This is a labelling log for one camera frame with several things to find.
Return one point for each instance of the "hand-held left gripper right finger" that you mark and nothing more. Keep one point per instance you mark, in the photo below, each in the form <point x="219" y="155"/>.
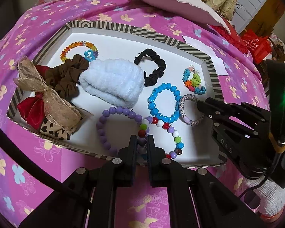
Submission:
<point x="153" y="156"/>

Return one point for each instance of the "red satin hair bow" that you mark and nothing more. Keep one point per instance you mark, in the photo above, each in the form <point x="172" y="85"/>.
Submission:
<point x="30" y="109"/>

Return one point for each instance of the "brown fabric scrunchie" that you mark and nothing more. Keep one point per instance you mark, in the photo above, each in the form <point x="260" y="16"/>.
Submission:
<point x="66" y="76"/>

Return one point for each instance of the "black scrunchie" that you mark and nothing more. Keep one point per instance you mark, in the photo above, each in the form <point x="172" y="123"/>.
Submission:
<point x="160" y="64"/>

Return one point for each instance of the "light blue fluffy scrunchie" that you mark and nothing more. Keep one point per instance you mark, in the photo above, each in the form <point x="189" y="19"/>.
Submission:
<point x="109" y="80"/>

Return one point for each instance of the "pink floral bedsheet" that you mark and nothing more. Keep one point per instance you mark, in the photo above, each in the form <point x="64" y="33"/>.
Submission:
<point x="14" y="52"/>

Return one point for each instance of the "red tasselled cloth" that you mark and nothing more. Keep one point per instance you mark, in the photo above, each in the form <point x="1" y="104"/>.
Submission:
<point x="235" y="40"/>

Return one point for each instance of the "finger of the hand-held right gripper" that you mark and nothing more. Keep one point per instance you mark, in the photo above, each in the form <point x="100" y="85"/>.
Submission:
<point x="228" y="109"/>
<point x="239" y="147"/>

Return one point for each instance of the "white cushion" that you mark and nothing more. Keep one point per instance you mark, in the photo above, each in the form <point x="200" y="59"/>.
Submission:
<point x="180" y="2"/>

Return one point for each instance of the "person's right hand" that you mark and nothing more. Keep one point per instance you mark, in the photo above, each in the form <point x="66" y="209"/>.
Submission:
<point x="270" y="197"/>

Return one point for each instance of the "striped cardboard box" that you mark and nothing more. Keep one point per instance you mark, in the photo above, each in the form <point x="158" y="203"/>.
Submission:
<point x="123" y="45"/>

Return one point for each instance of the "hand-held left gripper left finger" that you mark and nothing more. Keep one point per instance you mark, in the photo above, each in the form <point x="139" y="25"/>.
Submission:
<point x="130" y="156"/>

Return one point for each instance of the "leopard print organza hair bow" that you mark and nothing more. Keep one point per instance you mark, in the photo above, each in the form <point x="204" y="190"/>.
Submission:
<point x="57" y="109"/>

